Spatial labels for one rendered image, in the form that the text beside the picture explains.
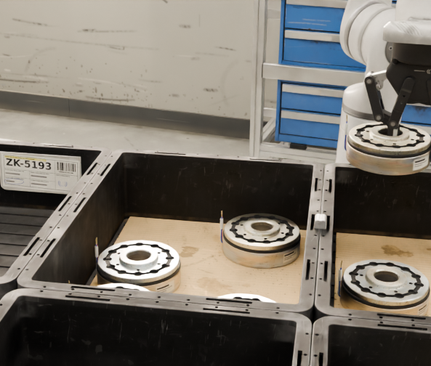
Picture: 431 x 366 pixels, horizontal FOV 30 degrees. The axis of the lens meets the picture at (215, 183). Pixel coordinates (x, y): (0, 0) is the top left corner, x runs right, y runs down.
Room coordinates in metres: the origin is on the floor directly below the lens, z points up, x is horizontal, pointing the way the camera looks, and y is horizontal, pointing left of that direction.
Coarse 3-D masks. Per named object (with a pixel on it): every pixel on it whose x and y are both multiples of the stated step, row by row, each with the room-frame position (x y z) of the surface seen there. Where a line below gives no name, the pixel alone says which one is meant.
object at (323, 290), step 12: (336, 168) 1.04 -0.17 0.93; (348, 168) 1.04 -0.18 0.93; (324, 180) 0.99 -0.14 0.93; (324, 192) 0.95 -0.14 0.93; (324, 204) 0.91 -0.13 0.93; (324, 240) 0.82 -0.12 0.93; (324, 252) 0.79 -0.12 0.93; (324, 264) 0.79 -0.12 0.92; (324, 276) 0.76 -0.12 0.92; (324, 288) 0.71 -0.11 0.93; (324, 300) 0.69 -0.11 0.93; (324, 312) 0.67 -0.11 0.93; (336, 312) 0.67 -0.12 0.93; (348, 312) 0.67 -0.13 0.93; (360, 312) 0.67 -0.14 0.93; (372, 312) 0.67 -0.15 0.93; (384, 312) 0.67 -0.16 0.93
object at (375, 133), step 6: (378, 126) 0.98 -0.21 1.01; (384, 126) 0.98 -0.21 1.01; (372, 132) 0.96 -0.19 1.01; (378, 132) 0.96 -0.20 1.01; (402, 132) 0.96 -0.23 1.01; (408, 132) 0.96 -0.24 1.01; (378, 138) 0.94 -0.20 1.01; (384, 138) 0.94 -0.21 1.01; (390, 138) 0.94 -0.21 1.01; (396, 138) 0.94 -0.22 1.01; (402, 138) 0.94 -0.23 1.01; (408, 138) 0.95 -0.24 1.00
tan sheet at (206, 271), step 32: (128, 224) 1.05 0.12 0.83; (160, 224) 1.06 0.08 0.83; (192, 224) 1.06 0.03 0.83; (224, 224) 1.06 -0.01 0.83; (192, 256) 0.96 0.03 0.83; (224, 256) 0.96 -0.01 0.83; (192, 288) 0.88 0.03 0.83; (224, 288) 0.88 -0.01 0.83; (256, 288) 0.88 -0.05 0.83; (288, 288) 0.88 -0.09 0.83
